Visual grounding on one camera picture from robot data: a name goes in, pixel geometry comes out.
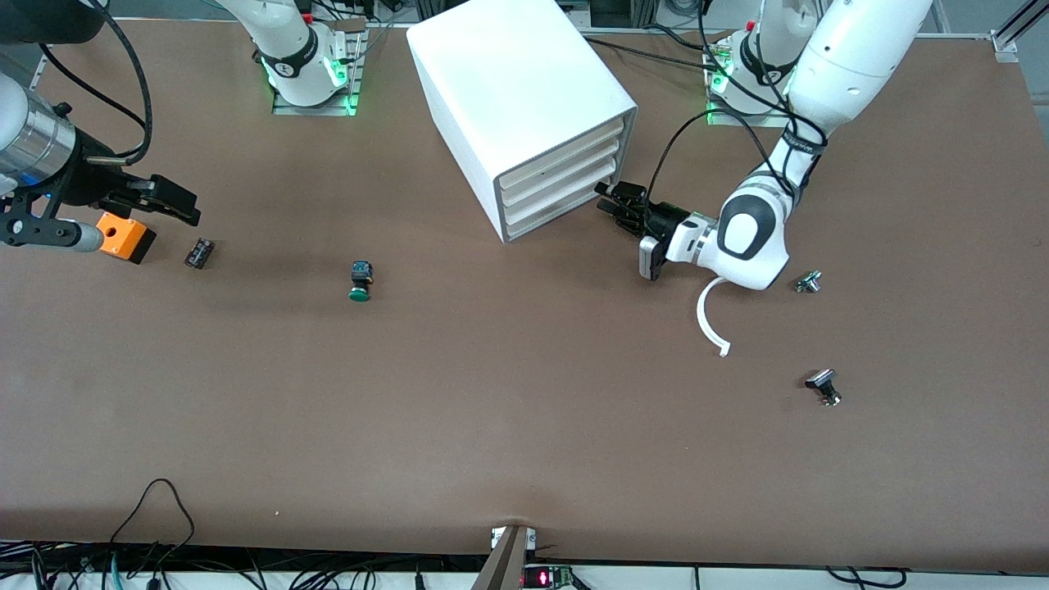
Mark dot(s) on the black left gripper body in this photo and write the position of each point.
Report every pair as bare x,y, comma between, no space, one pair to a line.
662,220

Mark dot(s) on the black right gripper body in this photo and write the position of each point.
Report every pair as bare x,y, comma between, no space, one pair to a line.
88,182

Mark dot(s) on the white lowest cabinet drawer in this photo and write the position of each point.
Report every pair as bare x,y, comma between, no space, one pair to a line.
561,205

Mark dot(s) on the green push button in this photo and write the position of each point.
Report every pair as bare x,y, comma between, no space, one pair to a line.
361,283

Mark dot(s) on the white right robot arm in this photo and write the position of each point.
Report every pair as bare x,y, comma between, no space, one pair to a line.
287,41

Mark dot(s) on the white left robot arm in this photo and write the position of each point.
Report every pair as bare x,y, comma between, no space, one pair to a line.
844,57

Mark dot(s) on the orange button box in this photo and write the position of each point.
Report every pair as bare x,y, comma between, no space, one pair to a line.
127,238

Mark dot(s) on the small black capacitor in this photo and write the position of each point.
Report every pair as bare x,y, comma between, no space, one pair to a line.
199,253

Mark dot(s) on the white curved plastic strip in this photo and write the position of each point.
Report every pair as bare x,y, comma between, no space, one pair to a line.
703,319

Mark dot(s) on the small metal green fitting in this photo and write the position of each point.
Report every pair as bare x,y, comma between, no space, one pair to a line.
808,282

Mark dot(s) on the red LED display module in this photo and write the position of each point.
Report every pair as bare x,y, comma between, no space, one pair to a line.
545,578

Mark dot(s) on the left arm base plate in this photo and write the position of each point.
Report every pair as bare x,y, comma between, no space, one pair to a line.
737,119

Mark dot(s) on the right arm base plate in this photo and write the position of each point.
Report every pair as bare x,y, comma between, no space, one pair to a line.
315,106

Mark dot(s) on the black headed switch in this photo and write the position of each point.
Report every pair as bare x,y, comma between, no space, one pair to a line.
822,382

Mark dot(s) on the grey camera mount wedge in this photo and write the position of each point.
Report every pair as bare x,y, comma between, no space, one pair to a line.
504,561

